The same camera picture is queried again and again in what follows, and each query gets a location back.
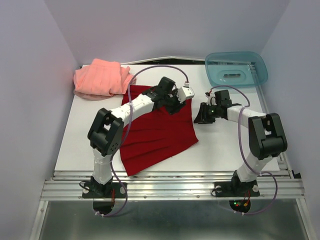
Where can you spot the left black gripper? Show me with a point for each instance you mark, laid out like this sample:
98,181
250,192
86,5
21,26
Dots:
177,106

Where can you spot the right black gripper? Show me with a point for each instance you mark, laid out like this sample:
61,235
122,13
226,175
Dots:
202,117

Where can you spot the red pleated skirt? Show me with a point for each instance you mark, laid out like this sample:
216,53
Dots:
157,136

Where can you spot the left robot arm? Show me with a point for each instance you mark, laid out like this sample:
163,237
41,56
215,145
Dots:
106,132

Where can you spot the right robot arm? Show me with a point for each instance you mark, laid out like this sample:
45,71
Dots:
266,137

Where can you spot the teal plastic bin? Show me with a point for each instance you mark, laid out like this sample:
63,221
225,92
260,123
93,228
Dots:
239,69

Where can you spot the pink folded skirt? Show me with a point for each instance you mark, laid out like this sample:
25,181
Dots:
101,80

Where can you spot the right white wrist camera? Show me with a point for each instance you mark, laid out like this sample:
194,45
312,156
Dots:
211,99

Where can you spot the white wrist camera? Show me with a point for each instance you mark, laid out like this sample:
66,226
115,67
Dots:
185,93
211,99

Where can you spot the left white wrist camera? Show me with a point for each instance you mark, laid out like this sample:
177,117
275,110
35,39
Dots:
185,93

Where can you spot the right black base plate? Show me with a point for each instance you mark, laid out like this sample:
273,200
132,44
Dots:
227,189

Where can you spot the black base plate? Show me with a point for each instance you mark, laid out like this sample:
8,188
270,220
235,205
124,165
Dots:
227,189
112,190

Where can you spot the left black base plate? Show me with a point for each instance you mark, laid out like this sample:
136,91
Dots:
112,190

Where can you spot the aluminium rail frame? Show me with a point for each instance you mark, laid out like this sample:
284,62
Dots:
162,182

